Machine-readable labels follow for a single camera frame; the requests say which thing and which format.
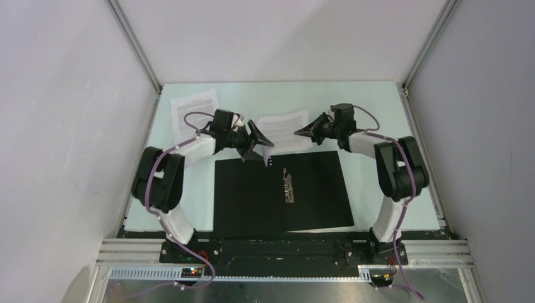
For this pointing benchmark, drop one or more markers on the aluminium corner post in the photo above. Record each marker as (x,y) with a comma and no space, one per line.
(430,42)
(134,43)

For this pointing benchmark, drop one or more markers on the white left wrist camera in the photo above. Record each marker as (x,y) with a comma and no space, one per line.
(237,120)

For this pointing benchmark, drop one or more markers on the aluminium front frame rail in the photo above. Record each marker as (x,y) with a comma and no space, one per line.
(146,259)

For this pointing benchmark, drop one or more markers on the left controller board with LEDs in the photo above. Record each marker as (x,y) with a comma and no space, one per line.
(192,272)

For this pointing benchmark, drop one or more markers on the right controller board with wires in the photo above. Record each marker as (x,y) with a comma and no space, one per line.
(381,281)

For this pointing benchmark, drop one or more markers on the right aluminium corner post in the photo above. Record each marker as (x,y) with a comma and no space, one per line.
(430,42)

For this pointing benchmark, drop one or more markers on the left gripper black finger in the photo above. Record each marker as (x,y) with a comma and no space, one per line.
(256,136)
(248,154)

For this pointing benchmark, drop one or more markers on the printed paper sheet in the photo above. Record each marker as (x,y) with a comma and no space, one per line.
(280,131)
(192,112)

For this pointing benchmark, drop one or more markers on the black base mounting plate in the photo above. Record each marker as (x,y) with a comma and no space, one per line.
(276,251)

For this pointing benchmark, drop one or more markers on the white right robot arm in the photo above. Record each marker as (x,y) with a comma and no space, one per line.
(401,171)

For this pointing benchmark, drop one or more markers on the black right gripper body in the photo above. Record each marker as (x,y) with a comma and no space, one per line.
(331,130)

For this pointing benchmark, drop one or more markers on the red and black file folder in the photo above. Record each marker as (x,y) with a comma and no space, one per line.
(295,192)

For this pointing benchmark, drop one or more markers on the left aluminium corner post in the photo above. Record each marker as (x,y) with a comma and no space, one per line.
(134,43)

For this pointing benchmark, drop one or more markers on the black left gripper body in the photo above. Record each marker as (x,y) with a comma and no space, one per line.
(238,139)

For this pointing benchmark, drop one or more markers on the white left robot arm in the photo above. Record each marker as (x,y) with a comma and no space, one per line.
(159,180)

